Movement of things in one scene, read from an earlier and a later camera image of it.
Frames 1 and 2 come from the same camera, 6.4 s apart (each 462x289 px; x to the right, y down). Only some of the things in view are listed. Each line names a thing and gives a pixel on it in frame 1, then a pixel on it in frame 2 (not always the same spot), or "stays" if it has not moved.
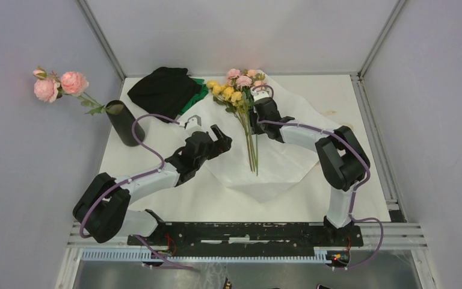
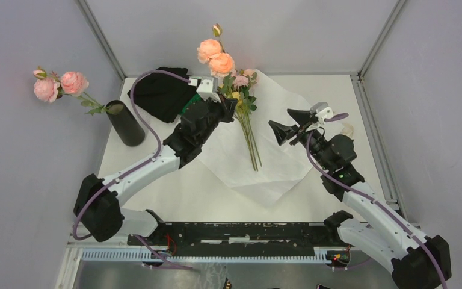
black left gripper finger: x=223 y=144 to x=230 y=103
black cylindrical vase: x=123 y=120 stays
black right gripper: x=252 y=116 to x=283 y=132
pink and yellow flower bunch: x=236 y=93 stays
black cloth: x=165 y=91 stays
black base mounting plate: x=250 y=239 stays
